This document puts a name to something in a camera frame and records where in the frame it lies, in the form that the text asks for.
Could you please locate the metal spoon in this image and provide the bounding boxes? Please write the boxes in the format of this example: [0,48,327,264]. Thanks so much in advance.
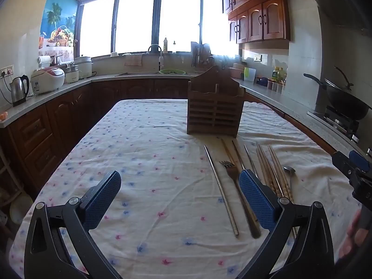
[283,166,296,191]

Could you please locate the thin grey chopstick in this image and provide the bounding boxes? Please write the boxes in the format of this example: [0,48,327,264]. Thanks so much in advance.
[244,145,259,179]

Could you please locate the light wooden chopstick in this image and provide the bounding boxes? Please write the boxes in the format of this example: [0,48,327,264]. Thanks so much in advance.
[262,145,287,197]
[270,145,297,239]
[267,145,290,199]
[256,142,276,192]
[259,143,282,196]

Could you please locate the steel electric kettle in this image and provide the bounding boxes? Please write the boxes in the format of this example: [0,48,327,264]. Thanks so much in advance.
[10,75,30,106]

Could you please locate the wooden utensil holder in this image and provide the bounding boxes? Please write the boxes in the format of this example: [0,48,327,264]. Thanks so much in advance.
[187,65,245,138]

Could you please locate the wooden wall cabinets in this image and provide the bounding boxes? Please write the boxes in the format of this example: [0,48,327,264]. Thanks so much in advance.
[218,0,294,45]

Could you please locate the gas stove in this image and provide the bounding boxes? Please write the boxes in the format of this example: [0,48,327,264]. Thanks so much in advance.
[308,105,372,152]

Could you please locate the wooden base cabinets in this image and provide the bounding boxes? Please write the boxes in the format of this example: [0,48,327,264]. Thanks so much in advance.
[0,78,340,210]

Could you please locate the white round dish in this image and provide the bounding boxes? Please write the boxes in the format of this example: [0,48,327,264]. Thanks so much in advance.
[10,193,33,224]

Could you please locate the black wok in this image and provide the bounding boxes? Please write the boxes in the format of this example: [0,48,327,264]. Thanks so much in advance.
[304,66,371,121]

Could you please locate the steel chopstick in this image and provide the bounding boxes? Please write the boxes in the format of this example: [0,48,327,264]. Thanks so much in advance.
[204,145,239,237]

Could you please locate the kitchen window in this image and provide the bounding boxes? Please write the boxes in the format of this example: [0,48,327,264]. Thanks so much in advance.
[78,0,242,59]

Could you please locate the range hood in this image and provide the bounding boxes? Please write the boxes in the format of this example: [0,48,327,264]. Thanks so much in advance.
[293,0,372,32]

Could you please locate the dish rack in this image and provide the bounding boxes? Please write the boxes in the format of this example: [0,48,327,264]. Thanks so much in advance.
[190,41,216,67]

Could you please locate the white seasoning jars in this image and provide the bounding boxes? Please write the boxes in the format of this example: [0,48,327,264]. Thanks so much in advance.
[267,79,284,93]

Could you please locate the speckled kitchen countertop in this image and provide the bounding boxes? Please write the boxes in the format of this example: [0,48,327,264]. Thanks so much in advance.
[0,71,372,159]

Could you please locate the tropical fruit wall poster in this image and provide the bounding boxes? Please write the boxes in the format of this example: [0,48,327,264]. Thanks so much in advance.
[39,0,80,56]

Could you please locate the white and red rice cooker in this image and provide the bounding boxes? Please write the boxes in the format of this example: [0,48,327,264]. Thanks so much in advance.
[30,67,66,95]

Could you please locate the tall white rice cooker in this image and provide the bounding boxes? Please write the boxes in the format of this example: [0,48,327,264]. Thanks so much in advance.
[74,55,93,79]

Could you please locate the floral white tablecloth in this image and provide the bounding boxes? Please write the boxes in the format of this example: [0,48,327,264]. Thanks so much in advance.
[9,99,364,279]

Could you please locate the curved kitchen faucet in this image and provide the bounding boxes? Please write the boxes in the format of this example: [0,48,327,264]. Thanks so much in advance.
[147,44,165,72]

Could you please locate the person's right hand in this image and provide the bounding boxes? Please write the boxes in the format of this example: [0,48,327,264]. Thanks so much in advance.
[339,210,368,264]

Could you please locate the cooking oil bottles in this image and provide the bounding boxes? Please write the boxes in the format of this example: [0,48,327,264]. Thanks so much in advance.
[272,66,287,83]

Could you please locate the beige pot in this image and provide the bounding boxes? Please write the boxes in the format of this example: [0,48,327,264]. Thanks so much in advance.
[229,63,245,79]

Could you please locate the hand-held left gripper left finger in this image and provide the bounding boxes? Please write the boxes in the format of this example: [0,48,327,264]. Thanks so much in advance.
[24,171,123,279]

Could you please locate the metal fork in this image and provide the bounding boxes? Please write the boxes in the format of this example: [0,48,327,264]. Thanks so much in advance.
[219,160,261,239]

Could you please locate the small white cooker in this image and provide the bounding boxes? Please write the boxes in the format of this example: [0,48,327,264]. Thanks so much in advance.
[64,64,80,84]

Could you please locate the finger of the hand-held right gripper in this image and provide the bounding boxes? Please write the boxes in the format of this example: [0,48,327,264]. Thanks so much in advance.
[349,150,372,173]
[332,150,366,184]

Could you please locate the dark wooden chopstick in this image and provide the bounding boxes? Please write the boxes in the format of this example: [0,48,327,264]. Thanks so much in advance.
[221,138,242,175]
[232,140,247,171]

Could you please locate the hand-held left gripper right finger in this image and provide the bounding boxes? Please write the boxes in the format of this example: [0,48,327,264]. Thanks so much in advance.
[238,169,339,279]

